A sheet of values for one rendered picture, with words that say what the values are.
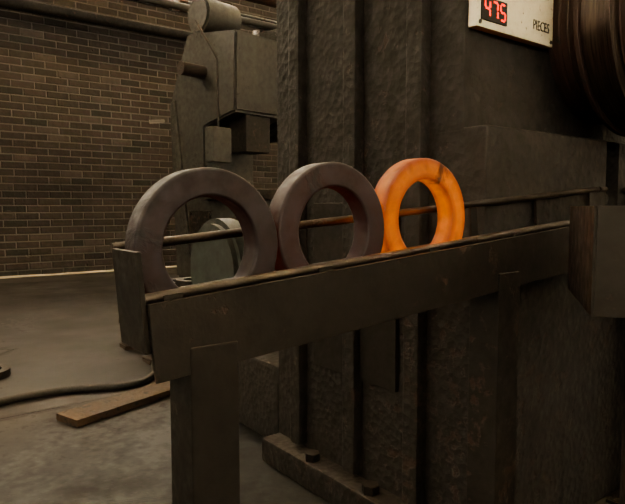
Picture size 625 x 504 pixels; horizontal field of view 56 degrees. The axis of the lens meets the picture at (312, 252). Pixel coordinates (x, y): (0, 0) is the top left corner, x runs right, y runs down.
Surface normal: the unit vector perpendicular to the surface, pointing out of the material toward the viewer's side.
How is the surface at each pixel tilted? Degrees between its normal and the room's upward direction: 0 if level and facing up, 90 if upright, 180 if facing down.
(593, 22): 98
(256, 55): 91
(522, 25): 90
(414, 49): 90
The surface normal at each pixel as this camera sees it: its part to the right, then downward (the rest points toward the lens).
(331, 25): -0.80, 0.04
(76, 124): 0.60, 0.06
